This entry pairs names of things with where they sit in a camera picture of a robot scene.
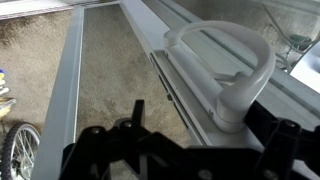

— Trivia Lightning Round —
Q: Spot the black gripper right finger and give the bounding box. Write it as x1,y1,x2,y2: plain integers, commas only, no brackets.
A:
245,99,320,180

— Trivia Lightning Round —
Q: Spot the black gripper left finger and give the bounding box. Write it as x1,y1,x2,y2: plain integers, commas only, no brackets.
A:
59,99,188,180

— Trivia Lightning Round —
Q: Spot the white loop door handle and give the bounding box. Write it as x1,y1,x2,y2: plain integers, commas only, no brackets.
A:
162,19,278,135

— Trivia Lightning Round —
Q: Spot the white sliding glass door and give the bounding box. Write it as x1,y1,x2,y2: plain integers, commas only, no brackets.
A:
118,0,320,180

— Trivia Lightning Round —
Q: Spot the white door sill track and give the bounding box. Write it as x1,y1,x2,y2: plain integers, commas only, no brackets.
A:
0,0,123,21

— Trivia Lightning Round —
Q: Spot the bicycle wheel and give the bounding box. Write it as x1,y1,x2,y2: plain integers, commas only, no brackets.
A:
0,121,43,180

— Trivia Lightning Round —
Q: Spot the yellow long pole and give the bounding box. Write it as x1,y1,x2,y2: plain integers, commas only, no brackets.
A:
0,98,17,118

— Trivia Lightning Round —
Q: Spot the grey screen door frame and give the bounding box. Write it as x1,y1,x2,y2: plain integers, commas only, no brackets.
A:
31,4,86,180

